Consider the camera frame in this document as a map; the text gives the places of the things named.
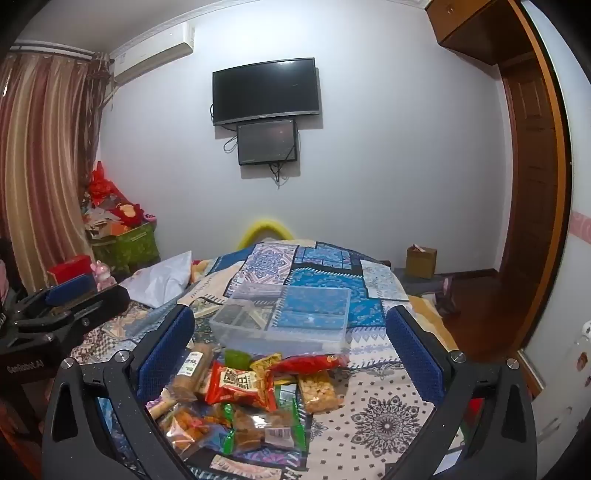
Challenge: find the wooden overhead cabinet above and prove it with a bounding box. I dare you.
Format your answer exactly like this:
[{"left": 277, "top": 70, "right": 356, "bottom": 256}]
[{"left": 425, "top": 0, "right": 533, "bottom": 66}]

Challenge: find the pink plush toy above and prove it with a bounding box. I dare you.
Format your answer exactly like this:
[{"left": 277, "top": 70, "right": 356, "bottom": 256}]
[{"left": 90, "top": 260, "right": 117, "bottom": 292}]

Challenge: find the white air conditioner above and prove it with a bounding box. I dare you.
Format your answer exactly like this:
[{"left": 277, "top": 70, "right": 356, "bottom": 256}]
[{"left": 110, "top": 22, "right": 197, "bottom": 86}]

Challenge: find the clear peanut packet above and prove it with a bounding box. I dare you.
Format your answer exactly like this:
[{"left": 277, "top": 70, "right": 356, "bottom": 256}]
[{"left": 297, "top": 371, "right": 345, "bottom": 415}]

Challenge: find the brown cardboard box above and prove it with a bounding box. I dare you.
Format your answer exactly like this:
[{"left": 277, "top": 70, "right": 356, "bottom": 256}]
[{"left": 406, "top": 244, "right": 438, "bottom": 280}]

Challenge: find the red packet with white print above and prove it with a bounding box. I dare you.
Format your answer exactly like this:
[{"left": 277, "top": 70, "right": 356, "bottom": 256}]
[{"left": 204, "top": 361, "right": 279, "bottom": 412}]

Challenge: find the white stick snack packet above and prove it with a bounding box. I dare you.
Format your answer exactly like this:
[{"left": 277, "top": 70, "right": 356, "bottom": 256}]
[{"left": 147, "top": 399, "right": 179, "bottom": 420}]

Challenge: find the striped brown curtain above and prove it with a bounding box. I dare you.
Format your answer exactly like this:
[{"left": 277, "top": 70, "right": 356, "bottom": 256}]
[{"left": 0, "top": 50, "right": 110, "bottom": 296}]

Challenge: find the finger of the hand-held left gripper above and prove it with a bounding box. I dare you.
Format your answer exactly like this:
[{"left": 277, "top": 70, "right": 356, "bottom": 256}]
[
  {"left": 46, "top": 285, "right": 131, "bottom": 340},
  {"left": 14, "top": 274, "right": 99, "bottom": 319}
]

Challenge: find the orange fried snack packet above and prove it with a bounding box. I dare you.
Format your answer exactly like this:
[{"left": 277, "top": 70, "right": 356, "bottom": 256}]
[{"left": 156, "top": 401, "right": 232, "bottom": 459}]

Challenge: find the wooden door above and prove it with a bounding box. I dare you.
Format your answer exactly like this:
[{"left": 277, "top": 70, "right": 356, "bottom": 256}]
[{"left": 495, "top": 50, "right": 574, "bottom": 366}]

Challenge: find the red box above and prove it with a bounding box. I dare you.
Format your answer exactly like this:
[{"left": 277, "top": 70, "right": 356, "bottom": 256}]
[{"left": 47, "top": 256, "right": 93, "bottom": 285}]

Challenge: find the small green snack packet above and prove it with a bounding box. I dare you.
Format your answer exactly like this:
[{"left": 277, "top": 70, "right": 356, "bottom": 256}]
[{"left": 223, "top": 349, "right": 253, "bottom": 370}]

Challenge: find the patchwork printed blanket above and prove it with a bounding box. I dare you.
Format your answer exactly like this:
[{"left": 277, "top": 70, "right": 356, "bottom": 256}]
[{"left": 69, "top": 240, "right": 468, "bottom": 480}]

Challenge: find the yellow ring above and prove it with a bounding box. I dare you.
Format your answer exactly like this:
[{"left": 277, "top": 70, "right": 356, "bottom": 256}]
[{"left": 237, "top": 216, "right": 297, "bottom": 250}]

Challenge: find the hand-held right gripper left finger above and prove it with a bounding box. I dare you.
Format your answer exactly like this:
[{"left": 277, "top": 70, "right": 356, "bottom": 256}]
[{"left": 41, "top": 305, "right": 196, "bottom": 480}]

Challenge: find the green storage box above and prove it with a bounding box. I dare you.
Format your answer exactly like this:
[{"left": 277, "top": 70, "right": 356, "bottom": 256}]
[{"left": 90, "top": 222, "right": 161, "bottom": 278}]

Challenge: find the long red snack packet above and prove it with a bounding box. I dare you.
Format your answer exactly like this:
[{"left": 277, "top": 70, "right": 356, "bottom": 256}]
[{"left": 269, "top": 353, "right": 350, "bottom": 376}]

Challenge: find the white plastic bag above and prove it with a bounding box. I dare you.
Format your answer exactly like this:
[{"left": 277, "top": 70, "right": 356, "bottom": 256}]
[{"left": 121, "top": 250, "right": 193, "bottom": 308}]

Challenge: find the yellow snack packet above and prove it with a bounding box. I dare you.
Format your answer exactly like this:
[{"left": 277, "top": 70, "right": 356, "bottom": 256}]
[{"left": 250, "top": 353, "right": 283, "bottom": 373}]

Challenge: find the green edged snack packet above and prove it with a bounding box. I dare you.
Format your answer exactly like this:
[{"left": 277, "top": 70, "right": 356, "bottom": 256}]
[{"left": 274, "top": 383, "right": 299, "bottom": 408}]

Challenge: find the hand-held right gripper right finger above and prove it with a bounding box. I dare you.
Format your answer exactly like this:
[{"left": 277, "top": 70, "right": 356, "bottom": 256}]
[{"left": 386, "top": 305, "right": 539, "bottom": 480}]

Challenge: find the clear packet with green ends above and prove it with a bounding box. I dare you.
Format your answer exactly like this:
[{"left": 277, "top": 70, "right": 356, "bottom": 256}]
[{"left": 221, "top": 402, "right": 308, "bottom": 457}]

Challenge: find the clear plastic container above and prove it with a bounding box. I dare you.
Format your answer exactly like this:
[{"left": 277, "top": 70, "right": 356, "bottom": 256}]
[{"left": 209, "top": 283, "right": 352, "bottom": 359}]

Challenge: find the small black monitor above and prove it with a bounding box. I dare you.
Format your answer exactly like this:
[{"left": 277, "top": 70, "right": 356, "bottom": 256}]
[{"left": 236, "top": 119, "right": 299, "bottom": 166}]

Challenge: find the large black television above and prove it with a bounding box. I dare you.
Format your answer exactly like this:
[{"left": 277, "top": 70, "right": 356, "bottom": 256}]
[{"left": 212, "top": 57, "right": 322, "bottom": 127}]

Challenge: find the brown bread roll packet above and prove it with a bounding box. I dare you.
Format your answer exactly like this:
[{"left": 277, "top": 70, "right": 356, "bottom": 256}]
[{"left": 165, "top": 343, "right": 216, "bottom": 403}]

